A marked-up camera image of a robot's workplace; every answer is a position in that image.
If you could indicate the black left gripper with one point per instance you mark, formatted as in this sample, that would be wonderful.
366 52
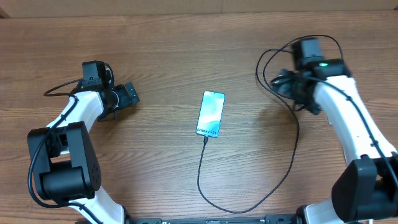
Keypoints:
125 101

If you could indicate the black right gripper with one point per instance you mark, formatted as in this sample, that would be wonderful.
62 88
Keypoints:
282 86

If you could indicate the blue Samsung Galaxy phone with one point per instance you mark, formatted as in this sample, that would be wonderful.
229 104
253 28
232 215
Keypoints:
211 110

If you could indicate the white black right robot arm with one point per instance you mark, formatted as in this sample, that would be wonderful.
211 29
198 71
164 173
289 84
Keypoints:
367 189

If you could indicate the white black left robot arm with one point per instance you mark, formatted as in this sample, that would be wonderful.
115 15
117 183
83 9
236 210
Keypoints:
64 170

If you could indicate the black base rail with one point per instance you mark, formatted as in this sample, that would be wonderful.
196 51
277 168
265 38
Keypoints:
268 219

